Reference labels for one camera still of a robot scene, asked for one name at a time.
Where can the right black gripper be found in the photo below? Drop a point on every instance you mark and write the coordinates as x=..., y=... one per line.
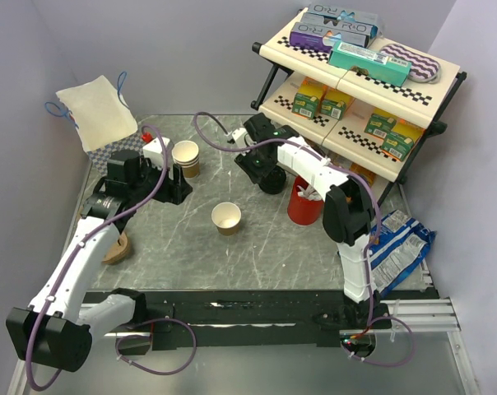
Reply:
x=254, y=174

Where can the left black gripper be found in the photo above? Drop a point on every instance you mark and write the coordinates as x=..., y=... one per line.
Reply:
x=174, y=190

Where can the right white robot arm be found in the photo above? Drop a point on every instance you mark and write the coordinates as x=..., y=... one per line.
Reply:
x=348, y=209

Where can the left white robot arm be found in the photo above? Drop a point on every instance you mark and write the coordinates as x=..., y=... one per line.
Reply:
x=52, y=330

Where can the stack of black cup lids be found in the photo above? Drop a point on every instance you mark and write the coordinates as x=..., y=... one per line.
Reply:
x=274, y=183

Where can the stack of brown paper cups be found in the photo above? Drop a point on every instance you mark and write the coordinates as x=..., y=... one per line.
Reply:
x=186, y=154

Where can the red cup with stirrers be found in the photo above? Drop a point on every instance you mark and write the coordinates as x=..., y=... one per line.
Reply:
x=301, y=210

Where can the green yellow box far left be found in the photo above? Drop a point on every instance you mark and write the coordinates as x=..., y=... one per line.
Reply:
x=308, y=98

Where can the green yellow box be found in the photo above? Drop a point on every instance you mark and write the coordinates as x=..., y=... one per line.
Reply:
x=380, y=123
x=335, y=103
x=401, y=139
x=308, y=98

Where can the cardboard cup carrier tray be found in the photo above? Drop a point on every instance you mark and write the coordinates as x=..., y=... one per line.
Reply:
x=117, y=249

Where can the two tier checkered shelf rack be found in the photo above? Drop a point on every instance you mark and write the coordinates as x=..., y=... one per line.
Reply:
x=421, y=104

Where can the purple R&O box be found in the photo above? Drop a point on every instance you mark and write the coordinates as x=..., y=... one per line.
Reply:
x=314, y=37

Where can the green yellow box far right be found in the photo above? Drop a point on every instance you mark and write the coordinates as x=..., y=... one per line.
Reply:
x=401, y=139

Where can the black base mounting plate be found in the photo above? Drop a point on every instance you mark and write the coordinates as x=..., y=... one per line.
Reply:
x=177, y=318

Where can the dark grey R&O box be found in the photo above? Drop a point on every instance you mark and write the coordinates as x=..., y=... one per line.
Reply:
x=349, y=31

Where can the blue snack bag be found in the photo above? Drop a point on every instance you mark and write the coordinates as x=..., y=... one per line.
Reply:
x=402, y=246

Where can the teal long box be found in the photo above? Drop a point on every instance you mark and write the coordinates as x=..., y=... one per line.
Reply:
x=378, y=66

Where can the grey R&O box top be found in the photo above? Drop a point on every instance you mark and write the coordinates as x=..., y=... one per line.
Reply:
x=344, y=13

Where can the purple wavy pouch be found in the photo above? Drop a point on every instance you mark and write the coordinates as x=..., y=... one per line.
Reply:
x=423, y=69

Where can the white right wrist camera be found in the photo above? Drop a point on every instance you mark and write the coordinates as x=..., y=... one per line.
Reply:
x=238, y=137

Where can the paper takeout bag blue handles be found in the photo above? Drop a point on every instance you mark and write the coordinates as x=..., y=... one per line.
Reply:
x=101, y=118

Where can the aluminium rail frame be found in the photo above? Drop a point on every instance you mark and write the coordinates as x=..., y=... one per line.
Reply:
x=414, y=306

